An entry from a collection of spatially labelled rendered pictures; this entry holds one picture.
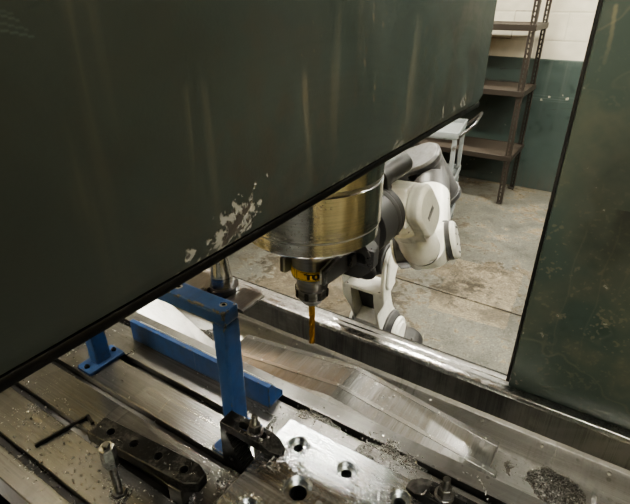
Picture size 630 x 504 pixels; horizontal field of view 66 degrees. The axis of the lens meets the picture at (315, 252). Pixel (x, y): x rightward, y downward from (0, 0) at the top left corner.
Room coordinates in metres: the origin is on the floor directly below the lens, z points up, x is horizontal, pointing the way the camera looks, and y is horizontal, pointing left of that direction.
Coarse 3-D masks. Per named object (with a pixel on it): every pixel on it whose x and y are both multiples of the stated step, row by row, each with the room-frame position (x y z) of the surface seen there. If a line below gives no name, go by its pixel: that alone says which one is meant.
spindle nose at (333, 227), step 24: (384, 168) 0.50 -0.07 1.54; (336, 192) 0.44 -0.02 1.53; (360, 192) 0.45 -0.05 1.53; (312, 216) 0.44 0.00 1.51; (336, 216) 0.44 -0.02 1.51; (360, 216) 0.45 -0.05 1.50; (264, 240) 0.45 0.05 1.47; (288, 240) 0.44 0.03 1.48; (312, 240) 0.44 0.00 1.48; (336, 240) 0.44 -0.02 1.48; (360, 240) 0.46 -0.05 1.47
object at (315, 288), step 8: (296, 288) 0.51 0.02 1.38; (304, 288) 0.50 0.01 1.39; (312, 288) 0.50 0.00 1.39; (320, 288) 0.50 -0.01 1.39; (328, 288) 0.51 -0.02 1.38; (296, 296) 0.50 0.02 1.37; (304, 296) 0.50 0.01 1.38; (312, 296) 0.50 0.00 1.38; (320, 296) 0.50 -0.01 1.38; (312, 304) 0.50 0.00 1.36
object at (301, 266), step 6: (330, 258) 0.50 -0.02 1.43; (294, 264) 0.50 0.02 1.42; (300, 264) 0.49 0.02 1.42; (306, 264) 0.49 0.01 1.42; (312, 264) 0.49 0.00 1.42; (318, 264) 0.49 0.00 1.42; (324, 264) 0.50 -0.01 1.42; (300, 270) 0.49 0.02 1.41; (306, 270) 0.49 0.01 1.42; (312, 270) 0.49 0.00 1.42; (318, 270) 0.49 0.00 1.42; (306, 282) 0.49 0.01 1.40; (312, 282) 0.49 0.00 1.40
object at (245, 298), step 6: (246, 288) 0.77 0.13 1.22; (252, 288) 0.77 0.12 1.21; (234, 294) 0.75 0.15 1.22; (240, 294) 0.75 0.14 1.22; (246, 294) 0.75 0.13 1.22; (252, 294) 0.75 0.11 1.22; (258, 294) 0.75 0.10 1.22; (234, 300) 0.73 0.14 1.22; (240, 300) 0.73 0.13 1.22; (246, 300) 0.73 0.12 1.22; (252, 300) 0.73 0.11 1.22; (258, 300) 0.73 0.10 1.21; (240, 306) 0.71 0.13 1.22; (246, 306) 0.71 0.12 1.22; (240, 312) 0.70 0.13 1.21
